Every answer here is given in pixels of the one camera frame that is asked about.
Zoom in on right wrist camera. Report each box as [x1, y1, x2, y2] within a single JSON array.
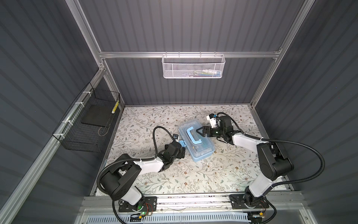
[[206, 113, 218, 128]]

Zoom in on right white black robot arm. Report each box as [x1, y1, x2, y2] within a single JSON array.
[[196, 113, 294, 208]]

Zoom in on blue plastic tool box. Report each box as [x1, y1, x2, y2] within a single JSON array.
[[178, 119, 215, 162]]

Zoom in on white slotted cable duct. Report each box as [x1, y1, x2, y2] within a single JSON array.
[[85, 212, 252, 224]]

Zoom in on markers in white basket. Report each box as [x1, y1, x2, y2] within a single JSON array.
[[183, 70, 222, 78]]

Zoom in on black wire mesh basket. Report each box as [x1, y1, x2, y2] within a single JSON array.
[[53, 84, 121, 153]]

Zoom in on black foam pad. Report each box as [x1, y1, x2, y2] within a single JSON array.
[[81, 105, 114, 127]]

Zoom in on right black corrugated cable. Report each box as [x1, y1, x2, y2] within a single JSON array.
[[216, 111, 325, 188]]

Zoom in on left black corrugated cable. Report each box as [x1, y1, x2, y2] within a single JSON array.
[[96, 125, 175, 197]]

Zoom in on black corrugated cable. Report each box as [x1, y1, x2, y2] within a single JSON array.
[[216, 111, 325, 188], [96, 125, 175, 197]]

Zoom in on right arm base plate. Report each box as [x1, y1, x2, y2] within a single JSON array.
[[229, 194, 269, 210]]

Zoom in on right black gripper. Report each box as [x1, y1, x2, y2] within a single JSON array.
[[196, 127, 225, 139]]

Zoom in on clear tool box lid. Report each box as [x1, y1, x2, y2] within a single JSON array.
[[178, 119, 215, 158]]

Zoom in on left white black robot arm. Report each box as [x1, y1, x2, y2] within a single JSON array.
[[96, 141, 186, 211]]

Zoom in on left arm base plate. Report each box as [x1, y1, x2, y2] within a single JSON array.
[[118, 197, 158, 212]]

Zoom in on white wire mesh basket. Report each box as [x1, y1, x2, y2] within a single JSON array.
[[161, 54, 226, 79]]

